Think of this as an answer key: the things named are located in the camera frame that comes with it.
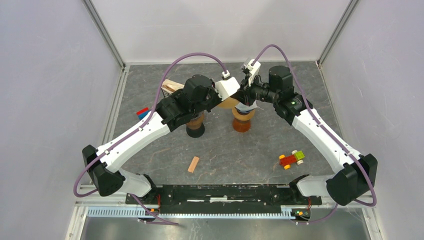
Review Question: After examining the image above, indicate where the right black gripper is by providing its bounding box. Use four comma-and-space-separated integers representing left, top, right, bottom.
230, 73, 279, 107

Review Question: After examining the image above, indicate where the blue glass dripper cone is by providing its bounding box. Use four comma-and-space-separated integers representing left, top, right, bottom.
234, 107, 256, 116

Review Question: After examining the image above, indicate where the light wooden dripper ring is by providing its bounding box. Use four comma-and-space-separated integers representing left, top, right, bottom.
231, 107, 257, 122

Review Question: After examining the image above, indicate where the dark wooden dripper ring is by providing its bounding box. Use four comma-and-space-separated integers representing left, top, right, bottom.
184, 112, 206, 130

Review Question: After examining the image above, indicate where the amber glass carafe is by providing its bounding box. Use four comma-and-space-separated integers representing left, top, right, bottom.
232, 118, 251, 133

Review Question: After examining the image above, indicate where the dark red cup carafe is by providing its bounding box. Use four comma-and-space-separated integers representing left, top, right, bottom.
186, 125, 205, 138

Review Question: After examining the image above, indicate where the orange coffee filter box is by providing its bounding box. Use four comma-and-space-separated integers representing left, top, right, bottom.
161, 79, 184, 98

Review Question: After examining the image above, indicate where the white paper coffee filter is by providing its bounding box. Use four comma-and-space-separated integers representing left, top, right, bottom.
235, 101, 261, 110

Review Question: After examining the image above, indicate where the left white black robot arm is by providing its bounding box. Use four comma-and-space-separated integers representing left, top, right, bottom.
74, 74, 228, 204

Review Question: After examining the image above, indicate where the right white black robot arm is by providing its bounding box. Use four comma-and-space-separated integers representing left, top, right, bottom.
233, 65, 378, 206

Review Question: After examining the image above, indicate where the long wooden block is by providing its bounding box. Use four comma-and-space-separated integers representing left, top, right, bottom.
187, 156, 200, 173

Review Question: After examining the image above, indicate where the blue red toy block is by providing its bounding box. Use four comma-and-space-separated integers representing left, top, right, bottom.
136, 107, 150, 121

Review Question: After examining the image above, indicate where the red green toy car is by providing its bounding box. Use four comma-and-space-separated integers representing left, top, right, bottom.
279, 150, 305, 170

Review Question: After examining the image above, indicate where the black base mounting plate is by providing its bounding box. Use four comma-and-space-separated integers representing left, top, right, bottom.
125, 184, 322, 215

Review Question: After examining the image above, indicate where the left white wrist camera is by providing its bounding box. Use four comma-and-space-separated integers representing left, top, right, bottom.
214, 70, 240, 102

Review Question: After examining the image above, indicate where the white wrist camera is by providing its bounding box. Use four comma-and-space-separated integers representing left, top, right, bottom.
241, 58, 261, 87
214, 70, 240, 102

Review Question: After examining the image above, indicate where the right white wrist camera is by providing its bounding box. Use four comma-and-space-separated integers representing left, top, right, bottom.
241, 58, 261, 87

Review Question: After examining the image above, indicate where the white slotted cable duct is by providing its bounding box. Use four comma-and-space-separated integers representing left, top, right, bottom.
87, 206, 311, 220

